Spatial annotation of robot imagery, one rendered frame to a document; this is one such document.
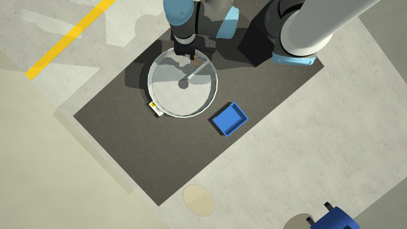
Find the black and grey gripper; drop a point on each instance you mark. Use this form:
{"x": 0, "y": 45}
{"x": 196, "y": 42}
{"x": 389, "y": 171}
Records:
{"x": 183, "y": 49}

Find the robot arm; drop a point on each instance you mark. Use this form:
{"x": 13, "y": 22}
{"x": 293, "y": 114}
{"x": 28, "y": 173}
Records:
{"x": 302, "y": 27}

